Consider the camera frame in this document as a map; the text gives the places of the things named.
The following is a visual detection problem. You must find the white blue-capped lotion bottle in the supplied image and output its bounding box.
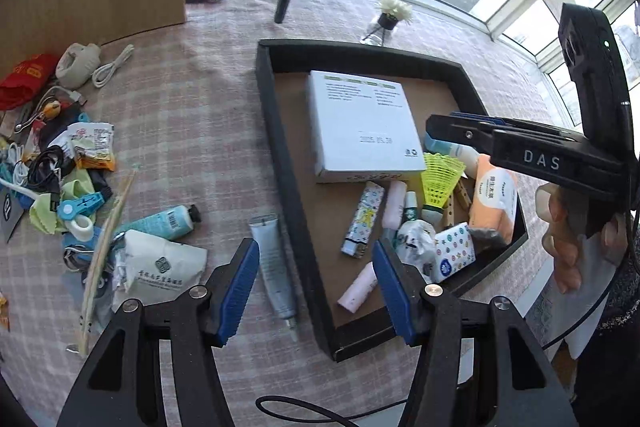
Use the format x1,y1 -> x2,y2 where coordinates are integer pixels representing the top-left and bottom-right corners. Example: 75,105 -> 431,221
423,133 -> 480,179

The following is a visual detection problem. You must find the silver grey tube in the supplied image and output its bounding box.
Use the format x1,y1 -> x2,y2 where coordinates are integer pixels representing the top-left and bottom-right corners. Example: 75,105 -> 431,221
250,215 -> 298,341

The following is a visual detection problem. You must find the yellow plastic shuttlecock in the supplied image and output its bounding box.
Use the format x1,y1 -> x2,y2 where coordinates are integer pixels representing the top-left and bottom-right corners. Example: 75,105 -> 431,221
421,153 -> 465,209

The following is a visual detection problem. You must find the pink cosmetic tube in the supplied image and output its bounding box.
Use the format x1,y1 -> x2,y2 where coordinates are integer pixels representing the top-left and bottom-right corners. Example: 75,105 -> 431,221
382,180 -> 407,231

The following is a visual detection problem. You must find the green Mentholatum lip balm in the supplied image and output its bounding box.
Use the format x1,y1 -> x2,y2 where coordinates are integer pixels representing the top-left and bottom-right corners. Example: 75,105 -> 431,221
402,191 -> 420,222

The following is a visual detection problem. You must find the person's right hand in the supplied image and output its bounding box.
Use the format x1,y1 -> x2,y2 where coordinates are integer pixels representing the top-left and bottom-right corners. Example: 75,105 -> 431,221
535,183 -> 628,295

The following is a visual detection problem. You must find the star-patterned tissue pack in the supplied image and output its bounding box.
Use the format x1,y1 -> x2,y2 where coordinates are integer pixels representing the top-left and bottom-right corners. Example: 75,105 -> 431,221
430,222 -> 476,283

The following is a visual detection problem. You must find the orange tissue pack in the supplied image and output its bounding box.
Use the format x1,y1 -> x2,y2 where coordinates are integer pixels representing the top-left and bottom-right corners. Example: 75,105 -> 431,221
469,154 -> 518,246

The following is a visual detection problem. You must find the fruit-print teal tube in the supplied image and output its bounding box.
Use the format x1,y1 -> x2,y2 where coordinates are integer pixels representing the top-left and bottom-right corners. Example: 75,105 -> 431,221
117,205 -> 202,241

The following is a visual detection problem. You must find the white cardboard box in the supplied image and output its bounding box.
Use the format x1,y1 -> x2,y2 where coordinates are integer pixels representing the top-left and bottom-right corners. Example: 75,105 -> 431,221
307,70 -> 425,183

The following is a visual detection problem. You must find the black storage tray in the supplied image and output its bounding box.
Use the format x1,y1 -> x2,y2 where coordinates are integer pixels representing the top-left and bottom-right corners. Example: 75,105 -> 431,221
254,38 -> 531,363

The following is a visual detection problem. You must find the bamboo stick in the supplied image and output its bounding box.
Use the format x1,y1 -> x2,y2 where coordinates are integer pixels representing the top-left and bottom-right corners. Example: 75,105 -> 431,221
77,165 -> 140,358

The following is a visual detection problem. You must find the small flower vase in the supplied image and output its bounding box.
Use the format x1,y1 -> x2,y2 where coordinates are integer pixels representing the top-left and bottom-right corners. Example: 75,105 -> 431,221
360,0 -> 413,46

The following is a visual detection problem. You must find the blue white clip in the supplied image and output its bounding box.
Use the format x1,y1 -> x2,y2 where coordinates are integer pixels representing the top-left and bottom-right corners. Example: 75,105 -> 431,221
56,193 -> 105,243

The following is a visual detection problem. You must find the yellow snack packet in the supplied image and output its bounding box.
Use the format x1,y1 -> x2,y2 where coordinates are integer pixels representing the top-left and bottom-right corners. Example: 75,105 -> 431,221
67,121 -> 116,171

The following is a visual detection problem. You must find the light green cleaning cloth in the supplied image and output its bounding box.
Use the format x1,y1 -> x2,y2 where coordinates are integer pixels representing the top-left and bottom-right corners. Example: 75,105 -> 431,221
28,169 -> 96,235

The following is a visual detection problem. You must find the grey card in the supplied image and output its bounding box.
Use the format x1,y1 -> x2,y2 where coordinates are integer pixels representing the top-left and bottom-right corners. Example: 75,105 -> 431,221
0,186 -> 24,243

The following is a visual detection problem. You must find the black wallet pouch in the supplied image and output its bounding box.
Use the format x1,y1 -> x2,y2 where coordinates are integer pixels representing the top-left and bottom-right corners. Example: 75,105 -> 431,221
38,103 -> 113,202

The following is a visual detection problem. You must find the red fabric pouch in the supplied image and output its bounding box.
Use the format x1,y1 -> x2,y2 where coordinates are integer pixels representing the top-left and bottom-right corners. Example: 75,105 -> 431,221
0,54 -> 58,112

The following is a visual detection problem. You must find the white drawstring pouch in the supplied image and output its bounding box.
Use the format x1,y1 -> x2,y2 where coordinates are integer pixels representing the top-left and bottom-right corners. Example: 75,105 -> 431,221
112,230 -> 207,312

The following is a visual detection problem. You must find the black coiled cable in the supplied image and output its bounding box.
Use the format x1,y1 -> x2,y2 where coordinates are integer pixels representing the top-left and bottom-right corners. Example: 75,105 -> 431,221
25,145 -> 76,198

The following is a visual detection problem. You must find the white coiled USB cable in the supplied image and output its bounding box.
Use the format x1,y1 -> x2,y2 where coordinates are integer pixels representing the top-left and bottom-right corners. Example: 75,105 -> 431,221
91,43 -> 136,90

